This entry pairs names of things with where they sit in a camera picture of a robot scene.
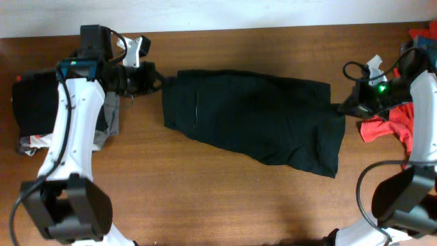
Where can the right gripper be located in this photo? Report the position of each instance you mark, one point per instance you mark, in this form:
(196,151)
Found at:
(358,106)

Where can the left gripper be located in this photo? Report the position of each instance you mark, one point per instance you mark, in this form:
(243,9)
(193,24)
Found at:
(147,70)

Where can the dark green shorts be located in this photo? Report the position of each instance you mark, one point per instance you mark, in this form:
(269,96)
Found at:
(274,120)

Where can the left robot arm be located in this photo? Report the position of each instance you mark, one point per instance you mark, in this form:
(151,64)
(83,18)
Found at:
(63,201)

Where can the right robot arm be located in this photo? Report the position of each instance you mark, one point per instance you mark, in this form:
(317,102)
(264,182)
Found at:
(402,206)

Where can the red t-shirt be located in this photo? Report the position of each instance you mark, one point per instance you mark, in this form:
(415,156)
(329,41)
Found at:
(400,124)

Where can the folded grey garment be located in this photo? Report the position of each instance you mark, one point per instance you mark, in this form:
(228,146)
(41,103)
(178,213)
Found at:
(107,124)

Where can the folded black garment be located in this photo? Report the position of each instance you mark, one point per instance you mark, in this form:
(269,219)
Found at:
(35,101)

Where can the folded white red garment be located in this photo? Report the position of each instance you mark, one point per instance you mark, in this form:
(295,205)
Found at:
(40,141)

